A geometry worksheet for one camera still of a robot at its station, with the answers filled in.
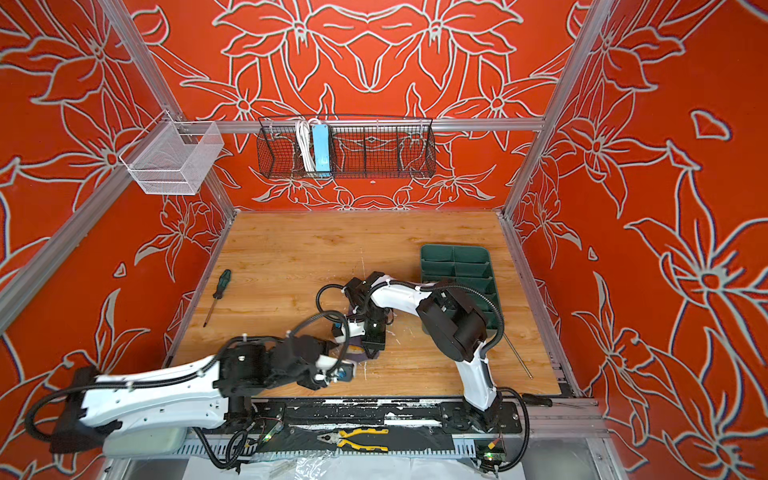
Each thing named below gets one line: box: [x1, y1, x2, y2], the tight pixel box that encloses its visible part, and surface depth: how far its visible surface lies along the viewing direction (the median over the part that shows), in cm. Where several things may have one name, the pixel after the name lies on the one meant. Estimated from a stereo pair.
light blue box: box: [312, 124, 331, 174], surface depth 91 cm
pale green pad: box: [102, 427, 187, 456], surface depth 69 cm
